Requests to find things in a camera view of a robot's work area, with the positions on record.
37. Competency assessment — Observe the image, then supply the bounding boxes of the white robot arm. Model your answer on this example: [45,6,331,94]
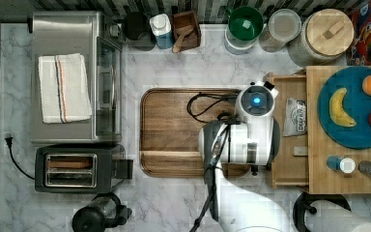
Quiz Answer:
[198,81,292,232]

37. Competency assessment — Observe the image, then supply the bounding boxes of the wooden drawer cabinet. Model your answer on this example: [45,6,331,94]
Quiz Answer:
[306,66,371,194]

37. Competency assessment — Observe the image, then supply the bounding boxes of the wooden serving tray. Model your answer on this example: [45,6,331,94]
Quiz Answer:
[140,88,238,178]

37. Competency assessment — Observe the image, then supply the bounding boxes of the wooden spoon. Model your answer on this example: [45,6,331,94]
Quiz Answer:
[172,25,193,53]

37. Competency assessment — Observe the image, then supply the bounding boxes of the white canister under bowl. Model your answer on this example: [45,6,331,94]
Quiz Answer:
[224,28,256,55]

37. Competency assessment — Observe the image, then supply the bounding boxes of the blue white bottle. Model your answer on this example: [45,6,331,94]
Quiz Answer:
[150,14,174,49]

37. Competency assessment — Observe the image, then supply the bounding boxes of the brown wooden box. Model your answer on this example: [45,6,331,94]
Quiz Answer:
[170,10,201,52]

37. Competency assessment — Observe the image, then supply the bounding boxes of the black mug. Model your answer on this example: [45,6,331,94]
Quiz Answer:
[122,12,150,41]

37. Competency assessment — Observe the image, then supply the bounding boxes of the grey snack bag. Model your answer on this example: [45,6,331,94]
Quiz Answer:
[283,98,307,137]

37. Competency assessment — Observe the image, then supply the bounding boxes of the green bowl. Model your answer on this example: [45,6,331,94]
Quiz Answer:
[228,6,264,42]

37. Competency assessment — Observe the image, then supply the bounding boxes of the stainless steel toaster oven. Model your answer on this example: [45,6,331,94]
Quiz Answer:
[31,11,122,144]

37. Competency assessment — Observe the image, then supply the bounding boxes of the white striped dish towel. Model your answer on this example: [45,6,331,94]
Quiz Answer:
[38,53,92,124]

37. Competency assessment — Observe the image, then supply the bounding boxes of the black french press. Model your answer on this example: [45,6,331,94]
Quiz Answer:
[71,192,132,232]

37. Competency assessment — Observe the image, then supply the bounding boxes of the clear jar grey lid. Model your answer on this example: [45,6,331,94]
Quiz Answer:
[259,9,301,52]

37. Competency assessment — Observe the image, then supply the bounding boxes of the black two-slot toaster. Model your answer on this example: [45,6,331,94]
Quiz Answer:
[35,144,133,194]

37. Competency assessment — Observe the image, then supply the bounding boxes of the black paper towel holder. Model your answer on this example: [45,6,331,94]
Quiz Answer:
[293,192,351,232]

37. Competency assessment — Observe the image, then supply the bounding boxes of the yellow banana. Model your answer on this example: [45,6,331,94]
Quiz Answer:
[329,88,357,128]

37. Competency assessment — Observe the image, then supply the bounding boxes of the jar with wooden lid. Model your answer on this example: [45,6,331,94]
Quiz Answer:
[288,9,355,67]

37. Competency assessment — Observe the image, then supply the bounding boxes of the blue shaker white lid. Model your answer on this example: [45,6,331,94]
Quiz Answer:
[327,156,356,174]

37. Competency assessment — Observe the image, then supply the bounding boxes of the blue round plate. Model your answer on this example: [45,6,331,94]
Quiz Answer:
[317,67,371,149]

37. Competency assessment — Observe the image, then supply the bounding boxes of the white paper towel roll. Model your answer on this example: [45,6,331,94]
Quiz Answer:
[304,200,371,232]

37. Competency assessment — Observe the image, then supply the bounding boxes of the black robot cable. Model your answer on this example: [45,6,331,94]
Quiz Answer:
[186,92,242,232]

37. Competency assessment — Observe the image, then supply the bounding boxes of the black toaster power cord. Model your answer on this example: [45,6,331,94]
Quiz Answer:
[4,134,36,181]

